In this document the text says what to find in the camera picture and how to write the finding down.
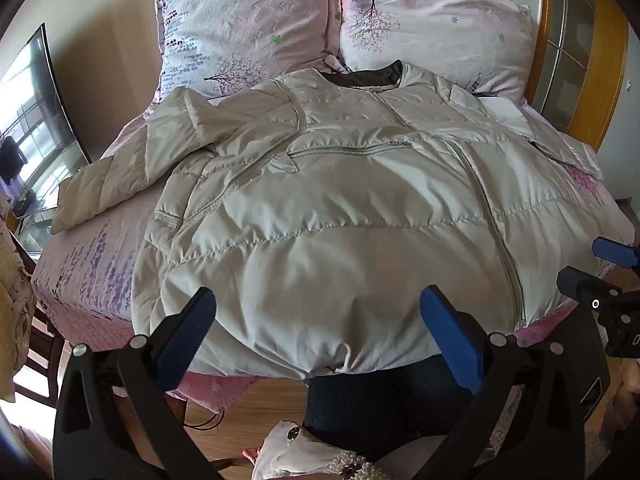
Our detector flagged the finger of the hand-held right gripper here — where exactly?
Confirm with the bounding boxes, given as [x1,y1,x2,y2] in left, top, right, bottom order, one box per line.
[556,266,623,311]
[591,236,640,268]

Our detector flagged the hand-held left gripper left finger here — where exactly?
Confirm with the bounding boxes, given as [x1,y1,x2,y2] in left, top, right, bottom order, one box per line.
[52,286,236,480]

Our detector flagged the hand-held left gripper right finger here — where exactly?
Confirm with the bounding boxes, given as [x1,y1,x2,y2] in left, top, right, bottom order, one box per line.
[419,285,613,480]

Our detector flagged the beige puffer jacket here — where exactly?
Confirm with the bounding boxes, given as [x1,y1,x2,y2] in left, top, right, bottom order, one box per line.
[50,60,608,378]

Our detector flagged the person's right forearm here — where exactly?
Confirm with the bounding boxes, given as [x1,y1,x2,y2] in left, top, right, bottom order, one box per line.
[614,358,640,441]

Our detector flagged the person's dark pants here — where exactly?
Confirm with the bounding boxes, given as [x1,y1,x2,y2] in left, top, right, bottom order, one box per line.
[302,355,476,466]

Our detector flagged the bed with pink floral sheet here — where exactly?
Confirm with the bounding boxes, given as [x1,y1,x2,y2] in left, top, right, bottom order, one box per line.
[30,95,636,416]

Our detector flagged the dark wooden chair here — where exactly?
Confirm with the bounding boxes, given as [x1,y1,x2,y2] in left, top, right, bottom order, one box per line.
[7,210,66,406]

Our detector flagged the person's white beaded top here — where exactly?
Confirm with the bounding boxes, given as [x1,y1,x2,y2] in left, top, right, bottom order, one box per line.
[250,420,401,480]

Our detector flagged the wooden glass panel door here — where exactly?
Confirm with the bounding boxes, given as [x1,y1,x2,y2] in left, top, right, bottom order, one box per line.
[465,0,628,153]

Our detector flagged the flat screen television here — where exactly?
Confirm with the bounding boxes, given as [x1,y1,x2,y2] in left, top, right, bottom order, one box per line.
[0,22,93,221]

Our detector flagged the pink pillow with green flowers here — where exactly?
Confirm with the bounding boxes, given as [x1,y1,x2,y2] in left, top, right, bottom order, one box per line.
[330,0,533,106]

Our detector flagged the pink pillow with purple trees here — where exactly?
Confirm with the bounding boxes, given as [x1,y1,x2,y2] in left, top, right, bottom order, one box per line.
[152,0,346,106]

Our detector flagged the black cable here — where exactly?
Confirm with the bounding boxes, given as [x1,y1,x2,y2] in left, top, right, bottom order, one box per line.
[185,402,227,432]

